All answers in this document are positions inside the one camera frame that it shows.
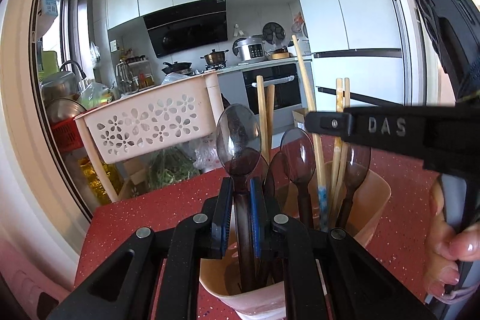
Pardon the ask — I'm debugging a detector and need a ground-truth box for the small dark plastic spoon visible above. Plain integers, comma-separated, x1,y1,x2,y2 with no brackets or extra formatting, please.
264,152,290,208

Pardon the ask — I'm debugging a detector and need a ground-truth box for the long bamboo chopstick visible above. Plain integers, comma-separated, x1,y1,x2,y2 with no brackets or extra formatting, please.
291,35,329,232

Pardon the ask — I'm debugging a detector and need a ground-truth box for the dark translucent spoon two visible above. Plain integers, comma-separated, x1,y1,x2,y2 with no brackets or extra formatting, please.
281,127,316,229

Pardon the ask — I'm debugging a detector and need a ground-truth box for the dark translucent spoon one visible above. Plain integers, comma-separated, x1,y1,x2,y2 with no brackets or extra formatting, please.
216,104,261,292

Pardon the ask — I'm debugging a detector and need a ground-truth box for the patterned wooden chopstick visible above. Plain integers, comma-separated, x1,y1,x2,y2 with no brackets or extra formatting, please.
330,78,344,213

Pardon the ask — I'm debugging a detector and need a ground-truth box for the dark translucent spoon three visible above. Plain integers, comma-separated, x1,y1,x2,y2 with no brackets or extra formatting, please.
336,145,371,228

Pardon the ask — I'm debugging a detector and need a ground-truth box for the person's right hand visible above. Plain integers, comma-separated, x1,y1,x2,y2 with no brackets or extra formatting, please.
423,179,479,299

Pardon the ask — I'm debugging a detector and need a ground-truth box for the green vegetables bag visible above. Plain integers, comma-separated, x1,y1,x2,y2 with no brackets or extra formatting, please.
147,147,200,190

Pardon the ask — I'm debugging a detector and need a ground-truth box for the pink utensil holder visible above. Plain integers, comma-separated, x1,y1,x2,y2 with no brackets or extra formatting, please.
200,171,396,319

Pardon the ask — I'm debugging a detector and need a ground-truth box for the cardboard box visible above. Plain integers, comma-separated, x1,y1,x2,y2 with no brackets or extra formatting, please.
292,108,308,131

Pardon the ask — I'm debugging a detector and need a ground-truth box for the black built-in oven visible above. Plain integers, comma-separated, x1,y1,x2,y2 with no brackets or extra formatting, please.
241,62,304,116

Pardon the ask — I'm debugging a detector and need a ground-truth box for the plain chopstick in holder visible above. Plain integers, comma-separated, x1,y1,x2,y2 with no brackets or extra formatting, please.
256,75,270,163

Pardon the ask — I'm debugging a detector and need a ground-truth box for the black wok pan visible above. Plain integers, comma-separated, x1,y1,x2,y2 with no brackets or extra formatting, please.
162,62,192,76

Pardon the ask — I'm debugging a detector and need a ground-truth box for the pot on stove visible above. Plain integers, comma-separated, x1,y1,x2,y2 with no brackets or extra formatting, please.
202,49,229,66

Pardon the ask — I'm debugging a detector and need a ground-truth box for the silver rice cooker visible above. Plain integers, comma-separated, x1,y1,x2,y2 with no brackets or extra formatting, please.
232,36,266,62

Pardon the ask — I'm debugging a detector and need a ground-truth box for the white refrigerator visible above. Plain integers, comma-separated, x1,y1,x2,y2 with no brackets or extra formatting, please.
299,0,411,111

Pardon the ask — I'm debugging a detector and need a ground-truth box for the black range hood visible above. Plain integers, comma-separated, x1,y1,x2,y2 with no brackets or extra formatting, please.
143,0,228,58

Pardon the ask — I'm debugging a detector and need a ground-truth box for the steel bowl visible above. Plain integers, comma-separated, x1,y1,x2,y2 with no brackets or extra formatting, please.
45,97,86,124

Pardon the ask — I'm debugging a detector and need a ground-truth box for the pink stool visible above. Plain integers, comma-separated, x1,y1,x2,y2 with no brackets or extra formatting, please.
1,239,70,319

